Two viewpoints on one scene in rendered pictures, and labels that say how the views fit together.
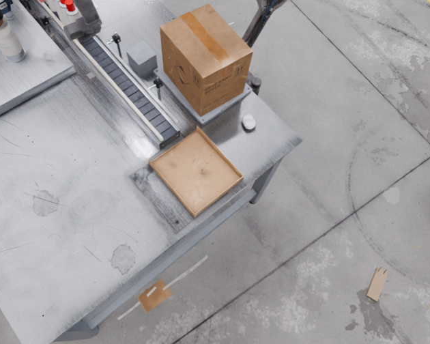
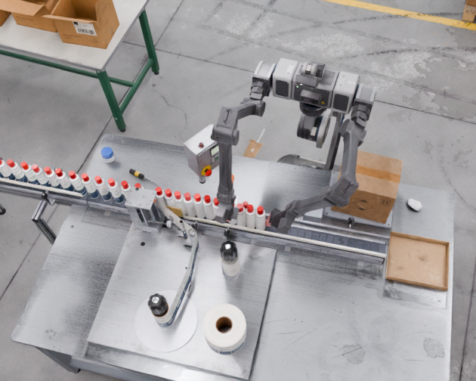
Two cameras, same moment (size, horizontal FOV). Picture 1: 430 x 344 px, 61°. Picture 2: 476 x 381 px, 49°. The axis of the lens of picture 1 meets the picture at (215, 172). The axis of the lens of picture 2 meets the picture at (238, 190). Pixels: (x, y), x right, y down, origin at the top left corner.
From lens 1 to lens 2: 1.74 m
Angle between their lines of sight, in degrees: 13
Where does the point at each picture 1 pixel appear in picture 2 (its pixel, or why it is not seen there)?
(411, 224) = not seen: outside the picture
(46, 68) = (261, 265)
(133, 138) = (359, 270)
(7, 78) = (245, 291)
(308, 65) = not seen: hidden behind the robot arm
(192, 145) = (397, 246)
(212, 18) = (360, 156)
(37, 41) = not seen: hidden behind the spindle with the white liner
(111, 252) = (424, 350)
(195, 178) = (421, 265)
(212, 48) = (380, 175)
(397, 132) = (457, 133)
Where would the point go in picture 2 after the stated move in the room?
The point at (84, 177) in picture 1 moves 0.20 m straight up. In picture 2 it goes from (358, 318) to (365, 305)
